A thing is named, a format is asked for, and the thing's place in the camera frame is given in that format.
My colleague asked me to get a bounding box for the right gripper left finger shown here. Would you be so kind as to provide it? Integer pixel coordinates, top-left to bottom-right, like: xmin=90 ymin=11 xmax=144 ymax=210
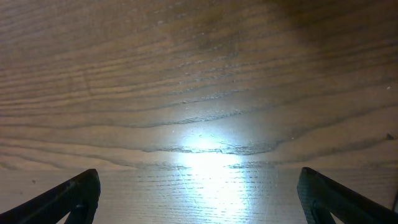
xmin=1 ymin=169 xmax=101 ymax=224

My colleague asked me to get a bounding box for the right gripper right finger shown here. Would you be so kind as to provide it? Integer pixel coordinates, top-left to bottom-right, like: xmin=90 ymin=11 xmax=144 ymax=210
xmin=297 ymin=167 xmax=397 ymax=224

